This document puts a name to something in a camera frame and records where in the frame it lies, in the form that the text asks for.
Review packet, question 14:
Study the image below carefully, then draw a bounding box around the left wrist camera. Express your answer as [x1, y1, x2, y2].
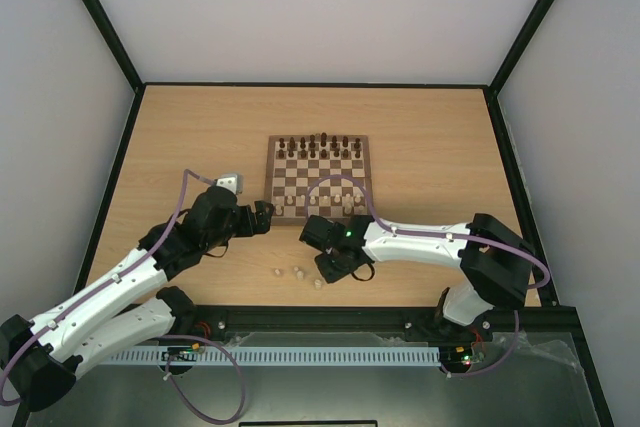
[215, 173, 244, 195]

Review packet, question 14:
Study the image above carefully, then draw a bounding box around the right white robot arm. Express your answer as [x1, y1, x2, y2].
[299, 213, 533, 339]

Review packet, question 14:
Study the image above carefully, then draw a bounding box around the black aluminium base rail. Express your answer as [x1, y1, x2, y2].
[194, 306, 584, 346]

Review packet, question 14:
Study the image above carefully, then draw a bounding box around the wooden chess board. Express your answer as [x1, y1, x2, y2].
[264, 133, 373, 226]

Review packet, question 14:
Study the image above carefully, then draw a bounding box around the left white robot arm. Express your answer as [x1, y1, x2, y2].
[1, 182, 274, 412]

